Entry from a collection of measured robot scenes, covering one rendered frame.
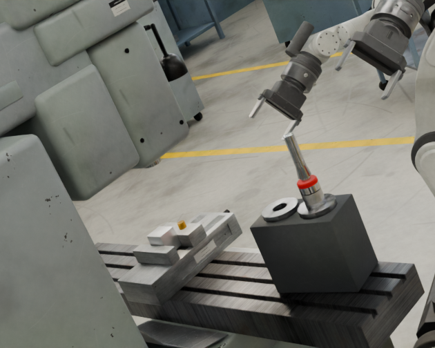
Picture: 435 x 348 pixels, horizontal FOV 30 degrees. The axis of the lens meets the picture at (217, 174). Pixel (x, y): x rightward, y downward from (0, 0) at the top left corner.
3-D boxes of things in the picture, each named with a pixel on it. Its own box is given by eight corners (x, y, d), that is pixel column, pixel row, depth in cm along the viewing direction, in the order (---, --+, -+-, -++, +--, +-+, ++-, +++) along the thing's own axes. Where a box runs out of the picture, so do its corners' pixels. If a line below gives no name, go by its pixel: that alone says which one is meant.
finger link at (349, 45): (336, 72, 158) (350, 47, 160) (342, 67, 155) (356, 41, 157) (329, 68, 158) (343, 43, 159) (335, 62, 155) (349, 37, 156)
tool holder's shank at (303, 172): (299, 179, 181) (281, 134, 177) (313, 174, 180) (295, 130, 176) (299, 184, 178) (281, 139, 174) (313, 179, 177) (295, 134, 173)
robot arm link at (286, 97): (292, 123, 218) (314, 85, 219) (305, 121, 209) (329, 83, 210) (254, 97, 215) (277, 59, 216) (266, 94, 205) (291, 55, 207)
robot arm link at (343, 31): (303, 64, 220) (345, 46, 223) (316, 61, 211) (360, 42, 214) (295, 41, 219) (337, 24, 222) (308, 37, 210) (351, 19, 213)
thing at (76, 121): (86, 164, 207) (40, 72, 199) (145, 161, 190) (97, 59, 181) (30, 204, 196) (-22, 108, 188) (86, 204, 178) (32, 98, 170)
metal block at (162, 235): (168, 244, 227) (159, 226, 225) (181, 244, 222) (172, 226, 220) (155, 254, 224) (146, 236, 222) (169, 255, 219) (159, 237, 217)
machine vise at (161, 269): (208, 231, 243) (193, 199, 240) (243, 233, 232) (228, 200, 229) (127, 301, 222) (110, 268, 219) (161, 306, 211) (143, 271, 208)
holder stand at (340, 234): (300, 264, 202) (271, 195, 195) (379, 262, 188) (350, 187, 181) (277, 293, 193) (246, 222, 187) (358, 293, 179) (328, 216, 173)
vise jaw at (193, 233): (172, 233, 234) (167, 221, 232) (207, 235, 223) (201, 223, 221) (158, 245, 230) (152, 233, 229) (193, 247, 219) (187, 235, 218)
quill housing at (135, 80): (146, 138, 218) (95, 29, 208) (197, 134, 203) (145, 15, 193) (96, 174, 207) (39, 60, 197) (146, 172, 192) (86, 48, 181)
